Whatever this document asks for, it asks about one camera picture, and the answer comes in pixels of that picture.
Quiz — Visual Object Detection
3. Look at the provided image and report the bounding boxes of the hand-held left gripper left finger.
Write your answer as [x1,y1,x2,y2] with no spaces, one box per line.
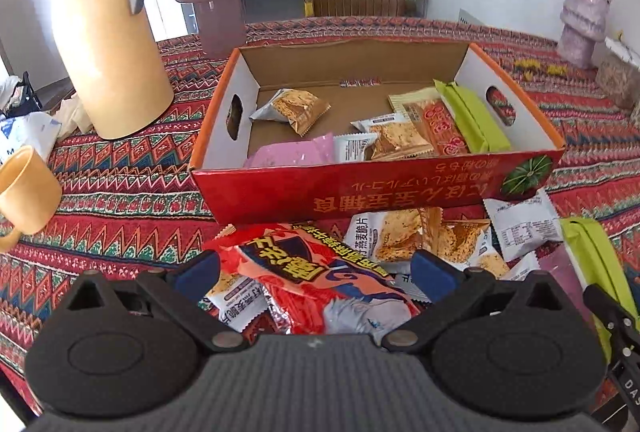
[54,251,249,354]

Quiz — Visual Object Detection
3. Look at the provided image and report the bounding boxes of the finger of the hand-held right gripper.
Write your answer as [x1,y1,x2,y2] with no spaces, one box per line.
[582,284,640,354]

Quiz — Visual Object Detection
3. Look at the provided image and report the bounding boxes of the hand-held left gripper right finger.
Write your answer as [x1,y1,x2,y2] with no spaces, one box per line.
[381,249,576,353]

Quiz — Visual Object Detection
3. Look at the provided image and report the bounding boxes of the white cracker packet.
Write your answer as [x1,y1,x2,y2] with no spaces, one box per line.
[425,219,512,281]
[350,114,435,161]
[343,208,427,263]
[483,188,565,263]
[204,273,269,334]
[333,133,379,164]
[248,88,332,137]

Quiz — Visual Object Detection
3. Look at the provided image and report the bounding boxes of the pink snack packet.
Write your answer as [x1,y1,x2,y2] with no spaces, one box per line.
[244,133,336,169]
[536,251,597,313]

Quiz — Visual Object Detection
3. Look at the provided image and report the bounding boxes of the green snack packet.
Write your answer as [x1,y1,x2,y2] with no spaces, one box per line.
[433,80,512,153]
[558,217,635,363]

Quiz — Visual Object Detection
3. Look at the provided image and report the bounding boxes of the red cardboard box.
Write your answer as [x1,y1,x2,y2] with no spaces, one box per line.
[189,38,566,225]

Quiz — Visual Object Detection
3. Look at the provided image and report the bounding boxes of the red snack bag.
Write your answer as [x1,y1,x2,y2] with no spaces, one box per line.
[202,223,422,337]

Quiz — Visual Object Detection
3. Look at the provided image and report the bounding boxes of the orange red snack packet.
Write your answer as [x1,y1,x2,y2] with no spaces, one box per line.
[402,98,472,157]

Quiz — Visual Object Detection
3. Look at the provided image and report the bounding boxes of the cream snack packet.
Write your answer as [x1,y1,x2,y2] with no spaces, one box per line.
[388,87,442,113]

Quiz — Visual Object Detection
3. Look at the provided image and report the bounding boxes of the yellow ceramic mug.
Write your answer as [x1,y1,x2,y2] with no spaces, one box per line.
[0,145,64,253]

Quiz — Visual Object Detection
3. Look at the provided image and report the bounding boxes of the cream crumpled tissue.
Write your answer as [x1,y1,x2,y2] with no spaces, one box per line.
[52,92,94,139]

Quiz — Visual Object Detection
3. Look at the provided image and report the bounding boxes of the white plastic bag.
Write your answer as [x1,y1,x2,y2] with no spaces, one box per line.
[0,111,63,165]

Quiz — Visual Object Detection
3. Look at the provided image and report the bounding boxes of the scattered yellow petals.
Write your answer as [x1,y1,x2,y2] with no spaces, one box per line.
[512,58,569,80]

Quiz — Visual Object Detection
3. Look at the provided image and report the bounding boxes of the glass jar of seeds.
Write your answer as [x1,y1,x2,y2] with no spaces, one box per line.
[594,36,640,111]

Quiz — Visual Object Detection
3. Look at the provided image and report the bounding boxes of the yellow thermos jug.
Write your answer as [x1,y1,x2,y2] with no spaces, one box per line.
[51,0,175,141]

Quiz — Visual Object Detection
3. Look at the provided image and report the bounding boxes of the black bag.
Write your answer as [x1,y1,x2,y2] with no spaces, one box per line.
[0,72,44,119]

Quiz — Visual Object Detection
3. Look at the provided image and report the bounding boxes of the smooth pink vase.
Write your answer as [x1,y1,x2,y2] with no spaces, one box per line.
[173,0,255,60]

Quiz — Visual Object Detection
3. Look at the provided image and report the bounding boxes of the textured pink vase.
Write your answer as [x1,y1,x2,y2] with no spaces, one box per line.
[557,0,614,70]

